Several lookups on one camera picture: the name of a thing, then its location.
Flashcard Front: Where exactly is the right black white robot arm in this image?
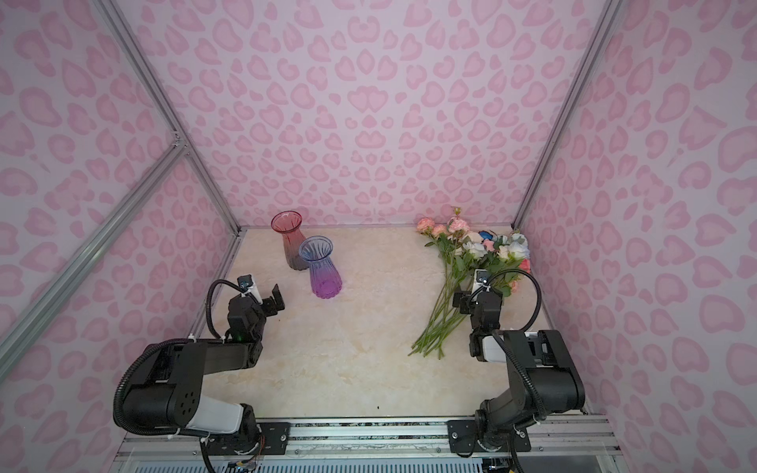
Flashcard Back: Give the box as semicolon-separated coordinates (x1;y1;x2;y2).
447;291;585;457

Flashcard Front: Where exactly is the pink carnation flower stem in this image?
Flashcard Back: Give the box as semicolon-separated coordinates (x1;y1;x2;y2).
416;209;470;332

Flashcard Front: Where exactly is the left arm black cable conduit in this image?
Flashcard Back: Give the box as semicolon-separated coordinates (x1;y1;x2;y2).
204;278;244;341

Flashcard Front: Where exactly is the left aluminium frame profile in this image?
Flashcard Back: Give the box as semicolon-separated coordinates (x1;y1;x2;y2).
1;1;244;380

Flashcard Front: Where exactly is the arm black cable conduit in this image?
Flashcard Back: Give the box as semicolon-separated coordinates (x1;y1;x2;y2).
469;268;554;415
204;278;244;341

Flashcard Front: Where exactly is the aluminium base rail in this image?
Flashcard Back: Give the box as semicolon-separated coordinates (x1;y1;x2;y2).
110;412;630;472

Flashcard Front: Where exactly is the red glass vase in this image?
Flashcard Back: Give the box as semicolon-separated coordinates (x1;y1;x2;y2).
271;210;309;271

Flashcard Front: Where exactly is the pile of artificial flowers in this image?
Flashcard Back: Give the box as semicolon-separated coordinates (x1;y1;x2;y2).
411;211;530;358

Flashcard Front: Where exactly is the purple blue glass vase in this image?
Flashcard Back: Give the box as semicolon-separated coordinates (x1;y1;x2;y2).
299;236;342;300

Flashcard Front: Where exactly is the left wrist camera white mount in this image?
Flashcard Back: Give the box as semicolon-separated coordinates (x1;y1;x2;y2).
237;274;262;305

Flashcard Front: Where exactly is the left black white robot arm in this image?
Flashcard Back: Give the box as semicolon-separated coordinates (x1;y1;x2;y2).
112;275;285;455

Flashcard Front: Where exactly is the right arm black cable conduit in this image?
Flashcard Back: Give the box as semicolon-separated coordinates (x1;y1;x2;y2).
469;268;554;415

